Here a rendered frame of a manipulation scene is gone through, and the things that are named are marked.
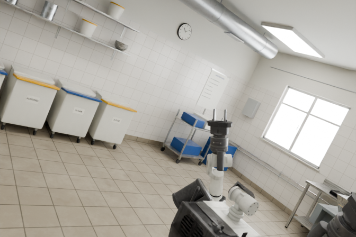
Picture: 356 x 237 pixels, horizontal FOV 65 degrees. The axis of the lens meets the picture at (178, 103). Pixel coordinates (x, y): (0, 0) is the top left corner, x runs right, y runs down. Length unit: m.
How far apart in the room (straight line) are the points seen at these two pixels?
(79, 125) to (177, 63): 2.31
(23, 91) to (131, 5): 2.21
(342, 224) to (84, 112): 3.82
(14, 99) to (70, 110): 0.72
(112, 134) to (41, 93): 1.29
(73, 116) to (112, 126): 0.66
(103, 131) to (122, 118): 0.37
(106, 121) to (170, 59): 1.85
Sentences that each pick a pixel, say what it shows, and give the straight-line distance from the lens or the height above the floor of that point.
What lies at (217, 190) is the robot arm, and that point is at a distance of 1.54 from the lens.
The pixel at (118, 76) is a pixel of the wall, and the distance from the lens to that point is 5.16.
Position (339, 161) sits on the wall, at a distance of 5.93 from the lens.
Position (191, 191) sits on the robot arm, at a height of 1.21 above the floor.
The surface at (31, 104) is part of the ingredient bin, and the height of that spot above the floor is 0.45.
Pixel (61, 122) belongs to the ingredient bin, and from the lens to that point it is 4.40.
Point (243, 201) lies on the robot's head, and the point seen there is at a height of 1.32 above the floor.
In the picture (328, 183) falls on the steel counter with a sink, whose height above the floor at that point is 0.92.
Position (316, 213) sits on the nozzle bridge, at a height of 1.10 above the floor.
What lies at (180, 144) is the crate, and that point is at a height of 0.33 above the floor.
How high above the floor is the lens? 1.68
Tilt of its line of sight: 6 degrees down
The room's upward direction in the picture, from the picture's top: 24 degrees clockwise
